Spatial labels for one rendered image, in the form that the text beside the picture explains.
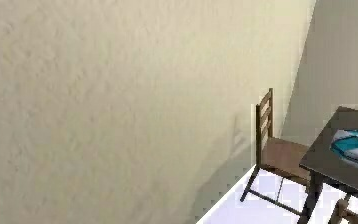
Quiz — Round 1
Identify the brown wooden slat-back chair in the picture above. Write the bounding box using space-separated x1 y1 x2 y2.
239 87 314 216

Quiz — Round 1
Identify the dark brown table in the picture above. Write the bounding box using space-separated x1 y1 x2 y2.
296 105 358 224

